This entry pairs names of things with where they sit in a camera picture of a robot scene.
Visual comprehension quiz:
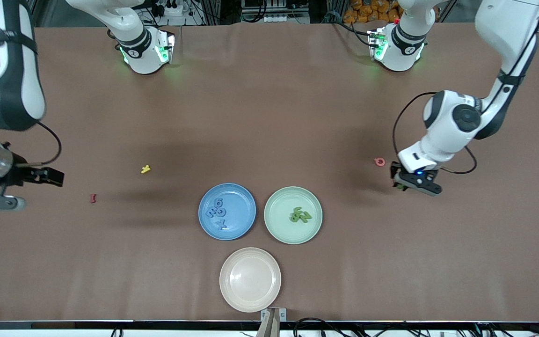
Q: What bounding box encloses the light green plate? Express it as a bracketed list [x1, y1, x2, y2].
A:
[264, 186, 323, 245]

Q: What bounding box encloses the black table edge rail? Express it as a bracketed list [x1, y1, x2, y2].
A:
[0, 320, 539, 331]

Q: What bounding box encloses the blue plate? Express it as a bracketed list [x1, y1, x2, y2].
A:
[198, 183, 256, 241]

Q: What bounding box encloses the white power strip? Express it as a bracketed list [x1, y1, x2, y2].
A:
[259, 13, 293, 24]
[156, 0, 187, 17]

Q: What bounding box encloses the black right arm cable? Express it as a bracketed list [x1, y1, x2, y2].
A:
[0, 0, 63, 167]

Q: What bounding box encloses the beige plate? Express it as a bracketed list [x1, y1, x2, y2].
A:
[219, 247, 282, 313]

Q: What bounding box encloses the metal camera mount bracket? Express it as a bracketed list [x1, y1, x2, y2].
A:
[260, 308, 287, 337]

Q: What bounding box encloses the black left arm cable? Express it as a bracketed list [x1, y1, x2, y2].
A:
[393, 0, 539, 175]

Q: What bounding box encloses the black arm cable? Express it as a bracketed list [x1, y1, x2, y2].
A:
[393, 0, 539, 175]
[0, 0, 63, 167]

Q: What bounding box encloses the bag of orange fruit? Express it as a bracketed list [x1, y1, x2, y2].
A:
[343, 0, 403, 24]

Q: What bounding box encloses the brown table cover sheet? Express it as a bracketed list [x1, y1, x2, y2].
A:
[0, 21, 539, 323]

